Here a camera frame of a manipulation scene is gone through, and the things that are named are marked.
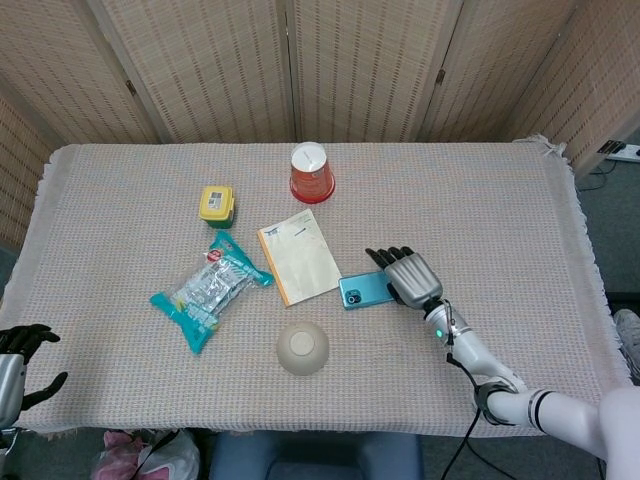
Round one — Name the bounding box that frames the teal smartphone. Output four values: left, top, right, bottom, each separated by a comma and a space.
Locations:
338, 271, 399, 312

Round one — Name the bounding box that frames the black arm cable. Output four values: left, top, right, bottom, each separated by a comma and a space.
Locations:
439, 298, 494, 480

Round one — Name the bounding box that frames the teal snack bag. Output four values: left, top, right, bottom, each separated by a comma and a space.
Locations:
149, 230, 275, 357

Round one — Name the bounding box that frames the orange paper cup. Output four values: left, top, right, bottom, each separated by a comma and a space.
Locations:
289, 141, 337, 205

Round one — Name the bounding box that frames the white notebook orange spine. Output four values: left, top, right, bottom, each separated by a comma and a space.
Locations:
257, 208, 344, 308

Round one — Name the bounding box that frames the pink white plastic bag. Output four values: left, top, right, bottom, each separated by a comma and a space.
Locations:
91, 428, 201, 480

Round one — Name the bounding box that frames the blue seat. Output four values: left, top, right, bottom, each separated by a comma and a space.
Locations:
208, 430, 424, 480

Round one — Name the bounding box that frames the pink woven tablecloth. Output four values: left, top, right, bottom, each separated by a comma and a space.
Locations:
0, 134, 634, 440

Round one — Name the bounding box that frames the woven folding screen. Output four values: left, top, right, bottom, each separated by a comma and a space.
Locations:
0, 0, 640, 251

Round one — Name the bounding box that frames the black floor cable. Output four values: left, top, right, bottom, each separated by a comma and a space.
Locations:
578, 158, 619, 192

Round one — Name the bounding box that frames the beige bowl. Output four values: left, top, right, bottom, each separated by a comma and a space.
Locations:
276, 321, 331, 378

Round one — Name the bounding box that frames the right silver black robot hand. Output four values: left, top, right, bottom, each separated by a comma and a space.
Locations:
365, 245, 445, 310

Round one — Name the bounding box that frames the grey sneaker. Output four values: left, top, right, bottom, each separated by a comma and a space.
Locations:
613, 308, 640, 387

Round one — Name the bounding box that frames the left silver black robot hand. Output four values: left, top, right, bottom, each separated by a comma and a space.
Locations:
0, 323, 69, 432

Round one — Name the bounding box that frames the white power strip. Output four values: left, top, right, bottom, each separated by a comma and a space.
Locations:
605, 141, 640, 164

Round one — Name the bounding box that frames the yellow lidded green container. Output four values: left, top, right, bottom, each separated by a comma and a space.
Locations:
198, 185, 238, 230

